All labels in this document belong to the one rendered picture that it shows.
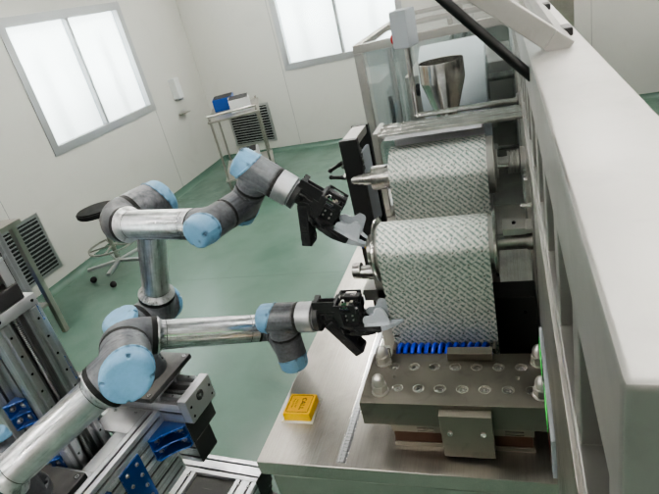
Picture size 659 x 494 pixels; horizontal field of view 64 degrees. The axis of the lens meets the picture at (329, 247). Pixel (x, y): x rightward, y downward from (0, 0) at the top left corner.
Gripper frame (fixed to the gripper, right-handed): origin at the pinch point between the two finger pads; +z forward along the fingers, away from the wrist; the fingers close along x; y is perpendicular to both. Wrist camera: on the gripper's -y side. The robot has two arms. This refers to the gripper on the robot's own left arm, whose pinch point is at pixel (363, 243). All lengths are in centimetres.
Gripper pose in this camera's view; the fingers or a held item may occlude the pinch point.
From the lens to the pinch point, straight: 124.9
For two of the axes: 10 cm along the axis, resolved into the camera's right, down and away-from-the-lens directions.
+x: 2.7, -4.7, 8.4
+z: 8.6, 5.1, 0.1
